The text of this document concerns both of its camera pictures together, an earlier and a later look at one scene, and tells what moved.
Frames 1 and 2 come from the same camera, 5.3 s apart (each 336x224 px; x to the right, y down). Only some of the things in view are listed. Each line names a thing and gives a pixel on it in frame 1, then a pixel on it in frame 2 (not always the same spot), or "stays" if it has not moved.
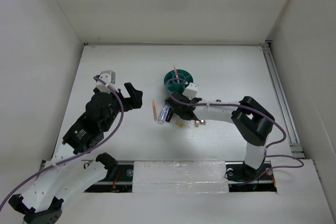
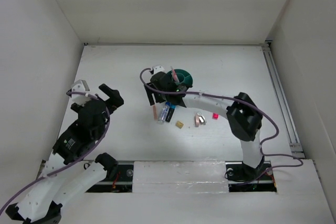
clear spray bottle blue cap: x=163 y=113 stays
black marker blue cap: x=169 y=114 stays
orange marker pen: x=155 y=110 stays
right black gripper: x=184 y=96 -> x=150 y=92
